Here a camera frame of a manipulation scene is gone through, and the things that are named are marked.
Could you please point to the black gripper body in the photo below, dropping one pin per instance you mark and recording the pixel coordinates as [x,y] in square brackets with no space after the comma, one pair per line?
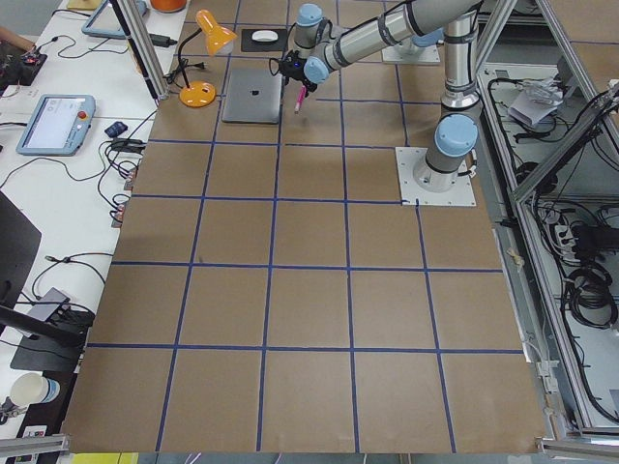
[300,77]

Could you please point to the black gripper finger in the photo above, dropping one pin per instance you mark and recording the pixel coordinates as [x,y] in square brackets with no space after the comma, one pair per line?
[309,88]

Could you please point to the pink marker pen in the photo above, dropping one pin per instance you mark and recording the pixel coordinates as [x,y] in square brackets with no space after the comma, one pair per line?
[300,99]

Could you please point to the white computer mouse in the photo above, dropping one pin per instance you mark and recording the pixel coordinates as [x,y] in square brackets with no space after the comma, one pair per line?
[264,36]

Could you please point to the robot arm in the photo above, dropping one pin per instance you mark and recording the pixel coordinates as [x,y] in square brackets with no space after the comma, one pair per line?
[436,37]
[321,48]

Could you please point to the silver laptop notebook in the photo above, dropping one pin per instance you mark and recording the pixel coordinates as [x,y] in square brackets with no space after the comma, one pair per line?
[252,97]

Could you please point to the black mousepad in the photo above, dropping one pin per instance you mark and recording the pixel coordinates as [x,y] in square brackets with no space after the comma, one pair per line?
[248,45]

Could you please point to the black power adapter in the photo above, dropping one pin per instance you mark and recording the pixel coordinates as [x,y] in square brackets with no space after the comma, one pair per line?
[161,40]

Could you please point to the orange cylindrical container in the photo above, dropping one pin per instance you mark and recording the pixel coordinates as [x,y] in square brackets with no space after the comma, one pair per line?
[169,6]

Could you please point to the dark blue pouch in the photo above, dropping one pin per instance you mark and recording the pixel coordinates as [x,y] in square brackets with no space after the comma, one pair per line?
[116,129]

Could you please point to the blue teach pendant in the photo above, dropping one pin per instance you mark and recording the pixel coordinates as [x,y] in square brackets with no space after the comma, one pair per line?
[104,23]
[58,126]

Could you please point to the grey usb hub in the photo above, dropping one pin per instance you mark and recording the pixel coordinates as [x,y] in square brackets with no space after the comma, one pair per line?
[48,304]

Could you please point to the black monitor stand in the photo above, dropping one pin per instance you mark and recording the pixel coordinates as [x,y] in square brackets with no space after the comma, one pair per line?
[55,345]

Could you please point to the white paper cup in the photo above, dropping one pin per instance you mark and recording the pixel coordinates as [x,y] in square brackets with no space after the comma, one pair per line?
[33,388]

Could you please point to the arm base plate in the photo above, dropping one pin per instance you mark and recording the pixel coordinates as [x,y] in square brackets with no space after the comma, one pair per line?
[411,55]
[419,186]

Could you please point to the aluminium frame post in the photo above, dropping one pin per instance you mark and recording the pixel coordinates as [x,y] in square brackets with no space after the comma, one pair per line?
[142,48]

